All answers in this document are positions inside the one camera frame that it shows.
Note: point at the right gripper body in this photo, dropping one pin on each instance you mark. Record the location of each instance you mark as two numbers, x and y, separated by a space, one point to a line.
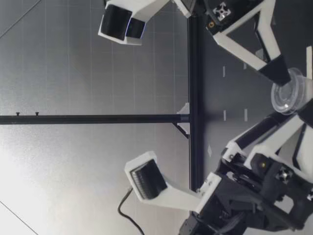
242 7

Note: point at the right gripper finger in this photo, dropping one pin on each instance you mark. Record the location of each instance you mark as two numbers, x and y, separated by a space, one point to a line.
237 52

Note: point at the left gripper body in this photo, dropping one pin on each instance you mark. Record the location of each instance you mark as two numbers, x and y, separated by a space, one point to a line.
256 200

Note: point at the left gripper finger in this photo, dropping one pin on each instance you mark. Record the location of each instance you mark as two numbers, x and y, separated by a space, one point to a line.
238 151
274 139

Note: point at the clear plastic cup with lid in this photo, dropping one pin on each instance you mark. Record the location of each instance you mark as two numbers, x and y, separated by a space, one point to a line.
288 95

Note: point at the black frame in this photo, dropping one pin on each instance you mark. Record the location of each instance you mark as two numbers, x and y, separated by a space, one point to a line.
195 98

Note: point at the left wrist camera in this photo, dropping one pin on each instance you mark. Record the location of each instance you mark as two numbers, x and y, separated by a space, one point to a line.
181 198

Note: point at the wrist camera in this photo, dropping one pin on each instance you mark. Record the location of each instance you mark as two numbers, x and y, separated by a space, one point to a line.
181 198
146 9

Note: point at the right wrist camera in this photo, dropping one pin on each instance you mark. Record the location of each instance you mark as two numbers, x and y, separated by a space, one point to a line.
146 9

